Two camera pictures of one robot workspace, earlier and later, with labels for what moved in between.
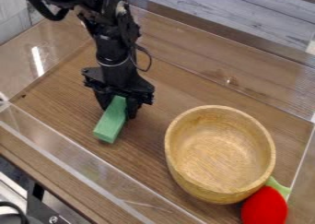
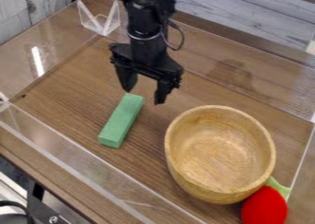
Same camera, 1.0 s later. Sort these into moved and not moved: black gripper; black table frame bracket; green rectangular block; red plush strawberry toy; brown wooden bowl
Moved: black gripper; green rectangular block
Not moved: red plush strawberry toy; brown wooden bowl; black table frame bracket
